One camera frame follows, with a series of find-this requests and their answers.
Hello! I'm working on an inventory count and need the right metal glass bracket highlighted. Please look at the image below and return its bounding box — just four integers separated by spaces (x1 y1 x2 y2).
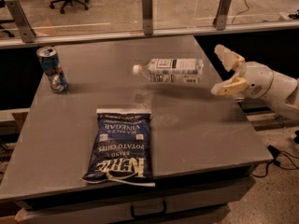
213 0 232 30

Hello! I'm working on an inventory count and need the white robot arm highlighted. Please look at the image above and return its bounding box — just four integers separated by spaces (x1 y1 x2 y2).
211 44 299 120

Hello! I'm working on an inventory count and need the clear plastic water bottle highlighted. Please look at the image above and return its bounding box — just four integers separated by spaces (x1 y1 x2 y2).
133 58 204 83

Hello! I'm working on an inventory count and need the blue potato chips bag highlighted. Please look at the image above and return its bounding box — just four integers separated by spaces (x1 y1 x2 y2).
82 108 155 187

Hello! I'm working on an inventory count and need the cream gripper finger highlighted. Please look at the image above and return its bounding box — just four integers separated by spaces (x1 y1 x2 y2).
214 44 246 77
211 77 248 96

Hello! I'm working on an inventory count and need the metal glass rail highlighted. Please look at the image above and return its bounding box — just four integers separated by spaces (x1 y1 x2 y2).
0 20 299 49

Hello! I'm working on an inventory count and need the blue energy drink can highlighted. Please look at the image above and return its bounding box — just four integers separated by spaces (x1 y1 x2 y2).
36 47 67 93

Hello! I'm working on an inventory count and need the black drawer handle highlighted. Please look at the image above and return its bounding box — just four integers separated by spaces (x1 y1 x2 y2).
130 201 167 219

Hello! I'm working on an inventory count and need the black floor cable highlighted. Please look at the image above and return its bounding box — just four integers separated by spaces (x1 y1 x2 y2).
250 145 299 178

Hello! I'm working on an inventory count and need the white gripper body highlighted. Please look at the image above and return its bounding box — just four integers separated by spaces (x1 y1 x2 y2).
241 62 274 99

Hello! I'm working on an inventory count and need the middle metal glass bracket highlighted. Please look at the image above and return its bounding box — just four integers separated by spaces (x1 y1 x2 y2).
142 0 153 35

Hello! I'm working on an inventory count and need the grey table drawer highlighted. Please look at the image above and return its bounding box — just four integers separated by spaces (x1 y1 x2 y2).
15 176 255 224

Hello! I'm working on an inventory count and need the metal glass bracket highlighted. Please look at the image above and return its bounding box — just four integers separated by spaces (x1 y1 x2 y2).
213 0 232 30
5 0 36 43
142 0 153 35

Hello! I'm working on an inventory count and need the left metal glass bracket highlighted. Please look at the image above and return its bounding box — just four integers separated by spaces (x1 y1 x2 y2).
5 0 36 43

